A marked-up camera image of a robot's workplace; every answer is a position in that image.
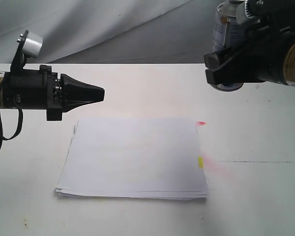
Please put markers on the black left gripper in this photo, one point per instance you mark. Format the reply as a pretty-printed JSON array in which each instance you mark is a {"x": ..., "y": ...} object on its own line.
[{"x": 43, "y": 89}]

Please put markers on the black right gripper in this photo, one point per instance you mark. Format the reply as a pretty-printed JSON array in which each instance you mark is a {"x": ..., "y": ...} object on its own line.
[{"x": 270, "y": 49}]

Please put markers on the white dotted spray paint can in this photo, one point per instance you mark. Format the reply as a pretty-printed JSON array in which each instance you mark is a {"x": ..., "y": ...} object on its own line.
[{"x": 227, "y": 32}]

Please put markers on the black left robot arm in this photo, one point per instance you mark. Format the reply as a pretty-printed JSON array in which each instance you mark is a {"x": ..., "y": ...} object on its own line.
[{"x": 44, "y": 89}]

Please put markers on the white backdrop cloth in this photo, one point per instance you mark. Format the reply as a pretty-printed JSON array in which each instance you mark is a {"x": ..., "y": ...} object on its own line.
[{"x": 110, "y": 31}]

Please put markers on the white paper stack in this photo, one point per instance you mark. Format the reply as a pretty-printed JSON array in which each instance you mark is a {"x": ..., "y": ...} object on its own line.
[{"x": 150, "y": 158}]

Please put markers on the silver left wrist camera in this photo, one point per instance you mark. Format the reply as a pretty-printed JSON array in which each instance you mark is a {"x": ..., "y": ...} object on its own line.
[{"x": 29, "y": 46}]

